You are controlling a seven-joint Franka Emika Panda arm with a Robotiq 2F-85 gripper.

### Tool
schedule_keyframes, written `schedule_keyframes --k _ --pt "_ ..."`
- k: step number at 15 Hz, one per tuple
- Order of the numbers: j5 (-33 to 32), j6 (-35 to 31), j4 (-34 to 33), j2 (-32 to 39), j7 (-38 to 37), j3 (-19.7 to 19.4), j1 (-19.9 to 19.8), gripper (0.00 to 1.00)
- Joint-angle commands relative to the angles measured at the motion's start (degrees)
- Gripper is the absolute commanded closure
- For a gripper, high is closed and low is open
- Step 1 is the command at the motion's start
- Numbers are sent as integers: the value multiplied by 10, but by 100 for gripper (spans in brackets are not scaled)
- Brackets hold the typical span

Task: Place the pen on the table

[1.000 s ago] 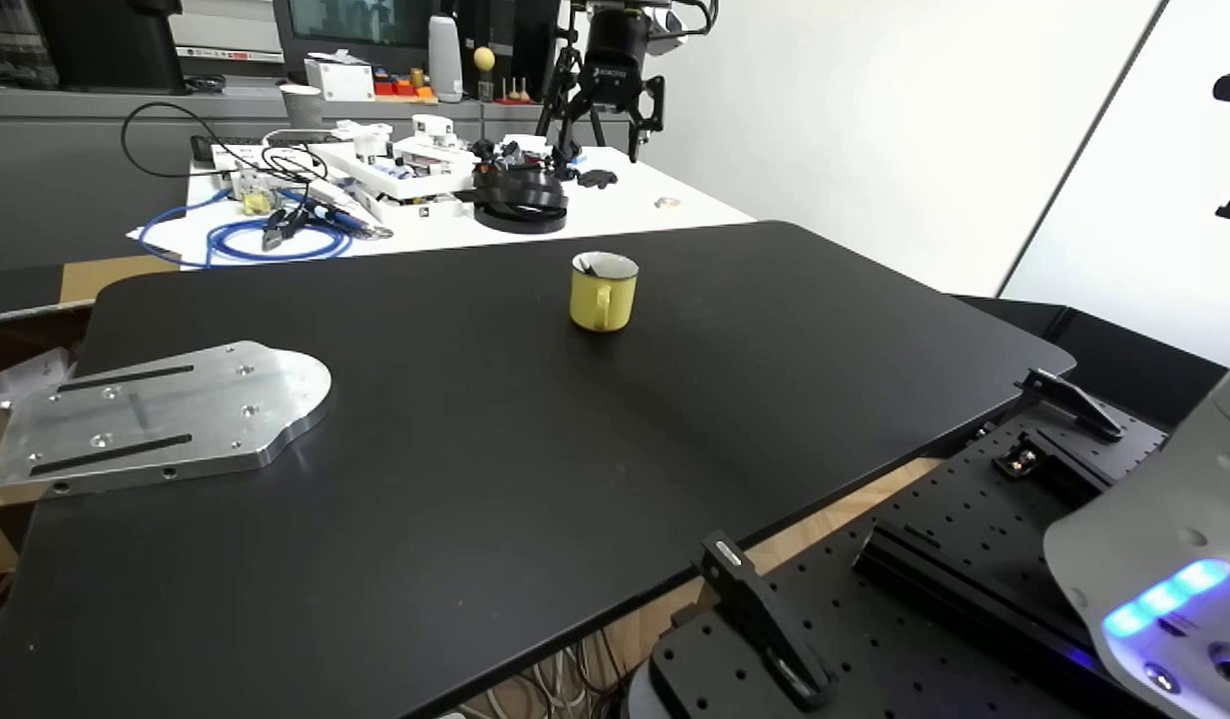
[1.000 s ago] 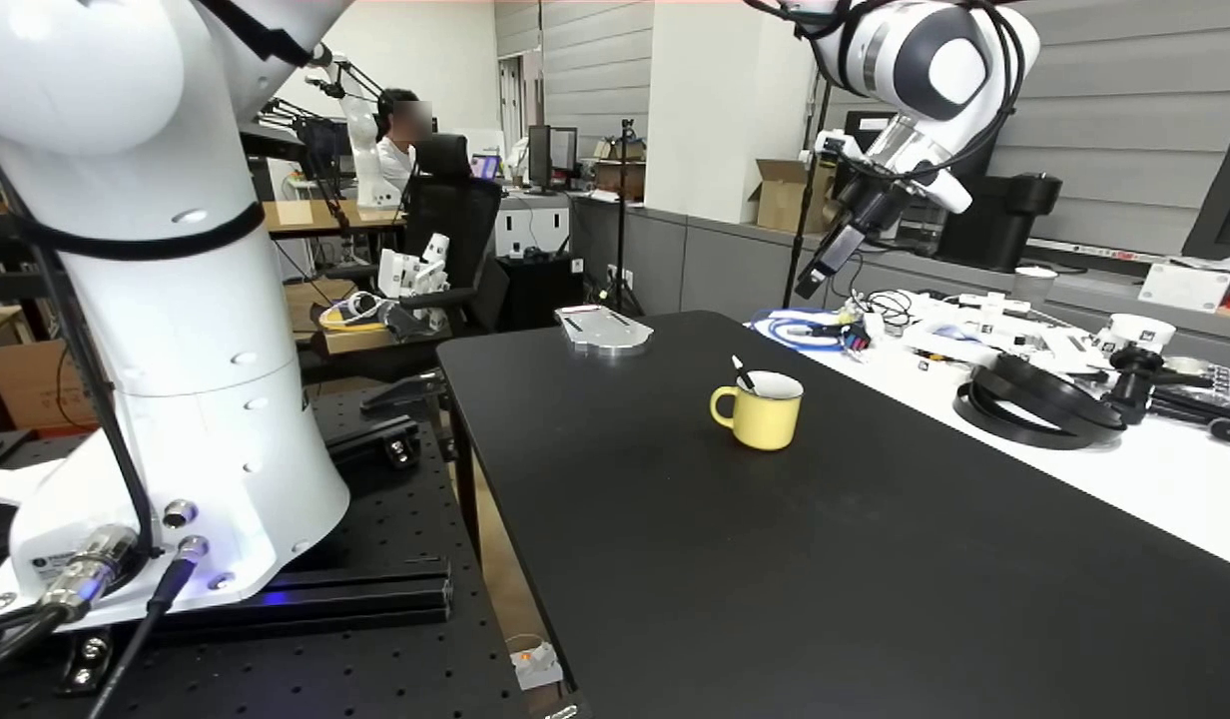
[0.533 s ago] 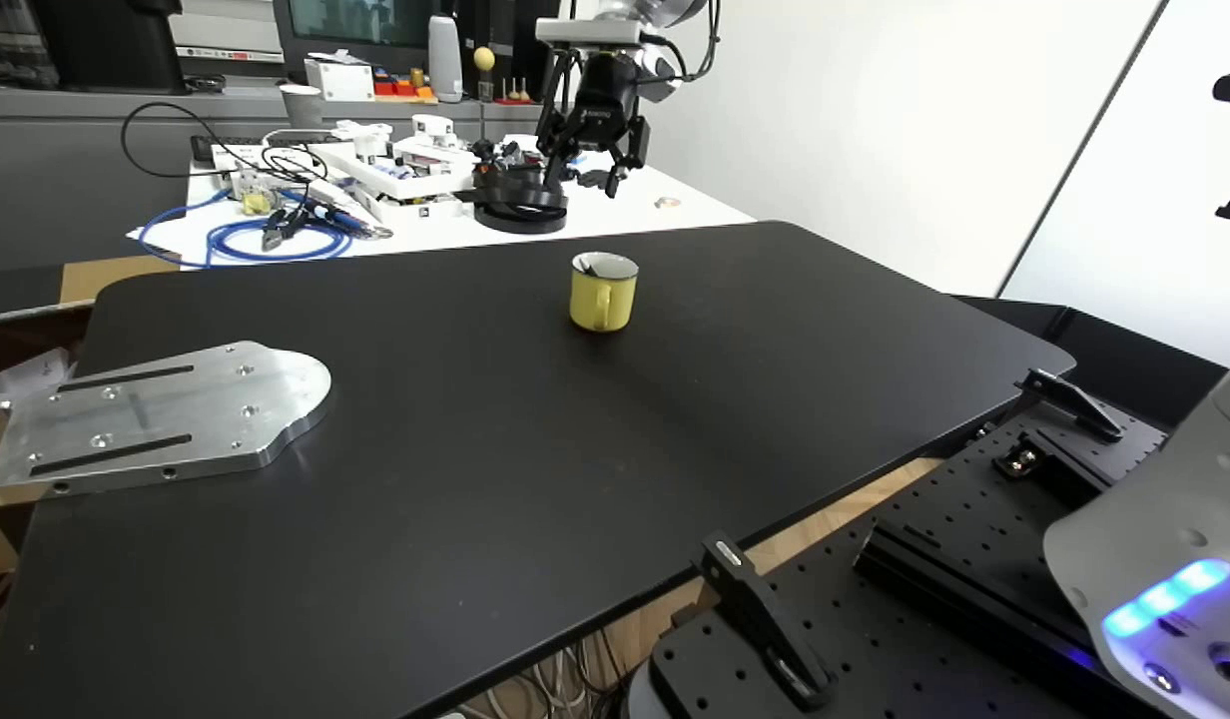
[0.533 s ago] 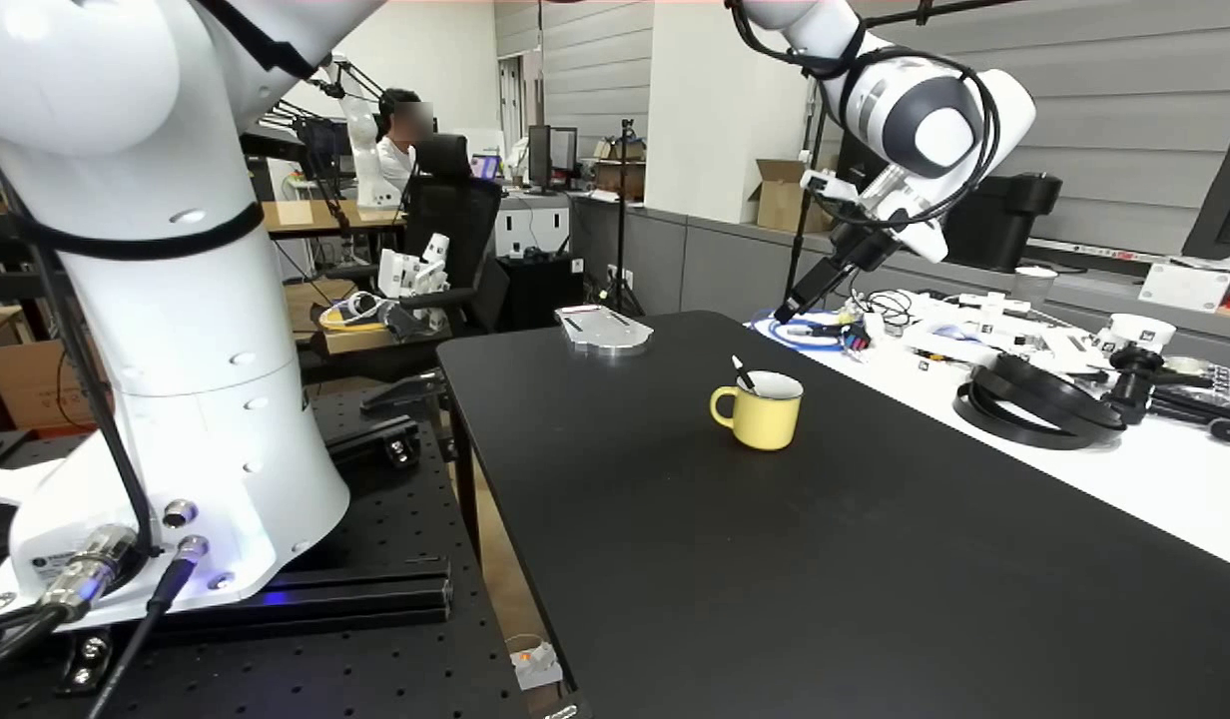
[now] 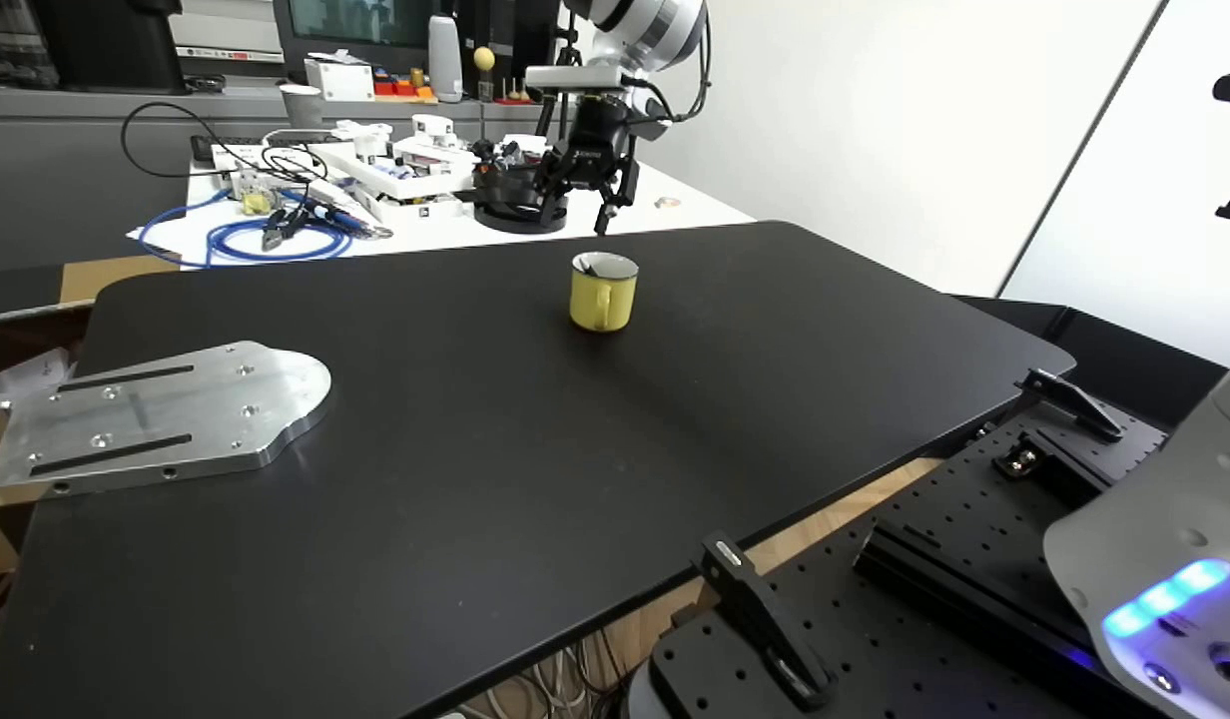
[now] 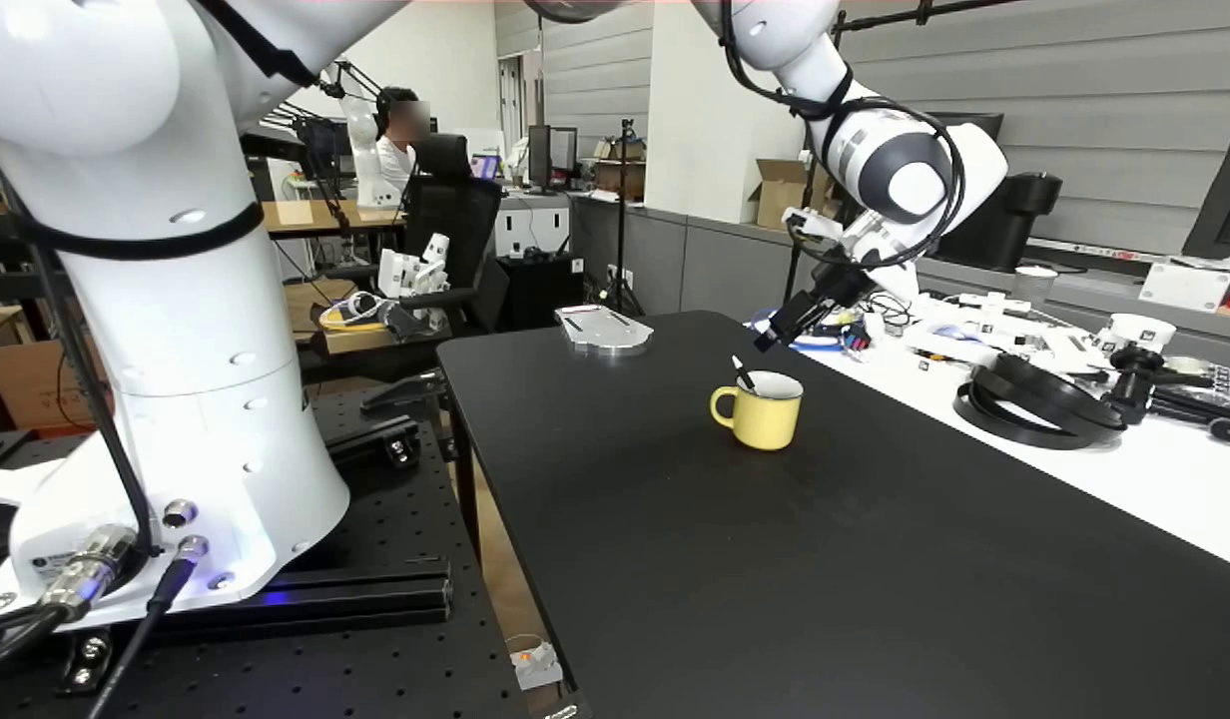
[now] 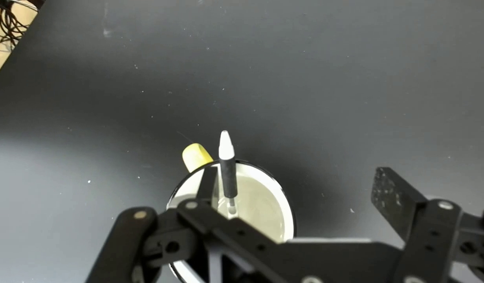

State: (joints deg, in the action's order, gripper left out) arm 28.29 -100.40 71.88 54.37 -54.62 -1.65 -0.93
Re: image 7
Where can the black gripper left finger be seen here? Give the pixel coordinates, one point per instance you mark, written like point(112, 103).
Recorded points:
point(148, 241)

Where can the yellow mug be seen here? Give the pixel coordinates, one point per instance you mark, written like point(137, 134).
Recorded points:
point(263, 205)

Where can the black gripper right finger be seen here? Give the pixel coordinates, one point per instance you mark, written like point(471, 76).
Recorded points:
point(436, 236)

